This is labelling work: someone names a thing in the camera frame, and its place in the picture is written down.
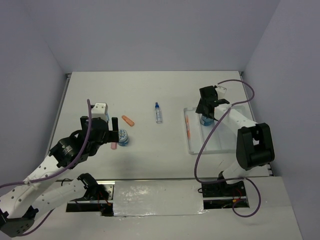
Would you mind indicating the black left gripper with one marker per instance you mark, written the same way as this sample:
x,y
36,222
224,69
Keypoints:
x,y
112,136

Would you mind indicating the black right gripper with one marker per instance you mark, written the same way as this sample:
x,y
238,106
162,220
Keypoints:
x,y
200,109

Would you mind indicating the blue paint jar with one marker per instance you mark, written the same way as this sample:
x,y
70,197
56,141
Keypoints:
x,y
206,121
123,138

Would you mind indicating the orange highlighter cap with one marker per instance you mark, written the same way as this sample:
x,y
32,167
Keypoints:
x,y
128,120

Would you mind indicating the orange highlighter pen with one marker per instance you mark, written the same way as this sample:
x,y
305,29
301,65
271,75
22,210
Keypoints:
x,y
187,124

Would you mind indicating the clear blue spray bottle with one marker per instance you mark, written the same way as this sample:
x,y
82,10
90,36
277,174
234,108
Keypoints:
x,y
158,113

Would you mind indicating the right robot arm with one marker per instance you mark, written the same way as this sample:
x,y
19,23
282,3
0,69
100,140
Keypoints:
x,y
254,144

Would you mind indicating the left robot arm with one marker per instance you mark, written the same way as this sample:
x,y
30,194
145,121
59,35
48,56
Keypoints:
x,y
30,198

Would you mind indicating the blue highlighter cap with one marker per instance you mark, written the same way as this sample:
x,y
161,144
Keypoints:
x,y
107,117

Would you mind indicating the pink highlighter cap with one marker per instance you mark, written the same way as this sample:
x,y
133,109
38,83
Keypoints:
x,y
113,145

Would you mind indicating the clear plastic organizer tray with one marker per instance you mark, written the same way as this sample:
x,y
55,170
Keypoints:
x,y
224,138

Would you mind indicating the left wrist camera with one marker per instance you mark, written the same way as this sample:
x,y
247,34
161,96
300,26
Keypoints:
x,y
99,110

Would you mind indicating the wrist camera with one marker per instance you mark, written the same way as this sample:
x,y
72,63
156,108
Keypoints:
x,y
221,91
99,110

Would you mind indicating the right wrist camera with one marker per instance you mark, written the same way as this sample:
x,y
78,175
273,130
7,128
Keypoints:
x,y
221,91

